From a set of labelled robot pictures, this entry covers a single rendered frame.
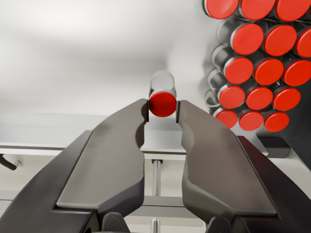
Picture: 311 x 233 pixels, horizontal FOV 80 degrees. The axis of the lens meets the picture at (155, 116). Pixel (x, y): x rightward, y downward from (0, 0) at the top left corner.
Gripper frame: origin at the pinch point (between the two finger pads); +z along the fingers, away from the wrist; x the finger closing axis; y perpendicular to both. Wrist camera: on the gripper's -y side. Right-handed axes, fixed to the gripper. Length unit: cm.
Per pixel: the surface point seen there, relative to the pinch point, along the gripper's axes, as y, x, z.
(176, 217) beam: 87, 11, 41
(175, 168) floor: 112, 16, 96
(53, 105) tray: 4.9, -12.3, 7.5
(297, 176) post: 10.4, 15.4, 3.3
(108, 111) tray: 5.4, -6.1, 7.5
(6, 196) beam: 87, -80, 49
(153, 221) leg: 88, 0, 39
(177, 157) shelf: 12.6, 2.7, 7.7
